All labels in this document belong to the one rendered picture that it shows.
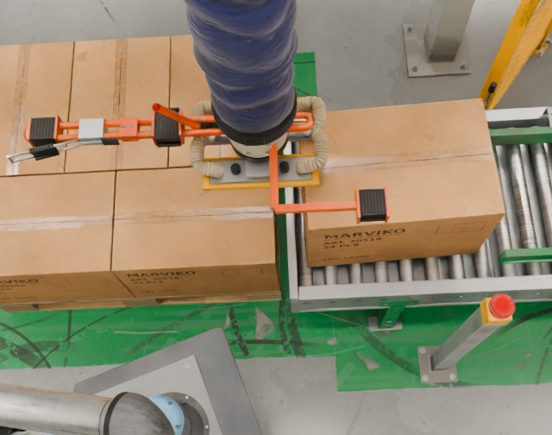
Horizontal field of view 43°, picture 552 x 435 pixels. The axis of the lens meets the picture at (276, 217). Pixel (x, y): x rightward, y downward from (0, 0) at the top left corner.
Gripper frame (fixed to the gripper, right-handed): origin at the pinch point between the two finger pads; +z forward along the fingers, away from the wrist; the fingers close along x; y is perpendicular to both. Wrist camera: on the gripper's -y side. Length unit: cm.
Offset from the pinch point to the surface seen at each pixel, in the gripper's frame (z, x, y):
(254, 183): 66, -42, 31
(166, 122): 46, -46, 53
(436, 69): 223, -16, 93
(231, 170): 60, -42, 37
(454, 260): 143, -22, -3
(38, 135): 17, -30, 67
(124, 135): 36, -39, 56
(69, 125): 25, -33, 67
